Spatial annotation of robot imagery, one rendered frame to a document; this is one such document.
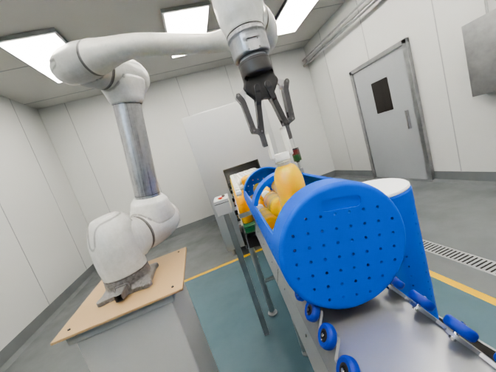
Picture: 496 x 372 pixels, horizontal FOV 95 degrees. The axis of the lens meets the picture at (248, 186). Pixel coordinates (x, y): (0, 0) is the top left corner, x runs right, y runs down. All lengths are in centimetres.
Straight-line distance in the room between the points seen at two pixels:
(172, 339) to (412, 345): 69
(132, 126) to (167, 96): 475
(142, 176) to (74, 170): 502
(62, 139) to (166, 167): 209
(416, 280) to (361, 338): 62
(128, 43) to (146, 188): 51
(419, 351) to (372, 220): 23
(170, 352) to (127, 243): 39
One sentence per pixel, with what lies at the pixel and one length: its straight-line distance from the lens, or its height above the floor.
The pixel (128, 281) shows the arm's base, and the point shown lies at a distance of 94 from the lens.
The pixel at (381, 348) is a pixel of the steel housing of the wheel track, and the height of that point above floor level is 93.
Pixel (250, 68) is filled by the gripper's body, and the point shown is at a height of 152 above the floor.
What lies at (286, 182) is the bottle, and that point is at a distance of 54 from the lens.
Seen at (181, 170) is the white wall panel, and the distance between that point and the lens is 548.
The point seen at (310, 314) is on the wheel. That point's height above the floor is 96.
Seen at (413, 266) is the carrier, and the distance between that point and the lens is 114.
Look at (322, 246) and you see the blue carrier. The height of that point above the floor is 111.
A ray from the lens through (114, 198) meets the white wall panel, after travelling 577.
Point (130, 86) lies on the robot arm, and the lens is 100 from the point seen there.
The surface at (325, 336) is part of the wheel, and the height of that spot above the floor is 97.
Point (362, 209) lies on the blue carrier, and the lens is 53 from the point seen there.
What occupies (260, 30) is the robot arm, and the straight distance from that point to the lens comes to 59.
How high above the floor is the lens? 135
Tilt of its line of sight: 8 degrees down
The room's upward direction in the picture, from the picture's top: 18 degrees counter-clockwise
